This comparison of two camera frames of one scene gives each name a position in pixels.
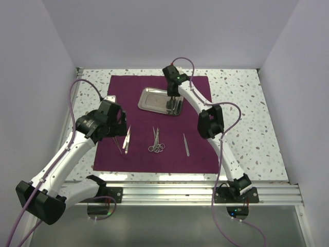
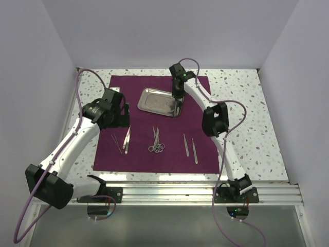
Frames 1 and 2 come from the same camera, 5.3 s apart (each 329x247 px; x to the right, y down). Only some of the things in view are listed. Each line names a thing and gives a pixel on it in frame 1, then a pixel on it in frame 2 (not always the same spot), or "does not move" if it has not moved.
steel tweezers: (126, 142) does not move
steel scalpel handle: (176, 105) to (195, 152)
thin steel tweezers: (117, 144) does not move
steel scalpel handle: (186, 145) does not move
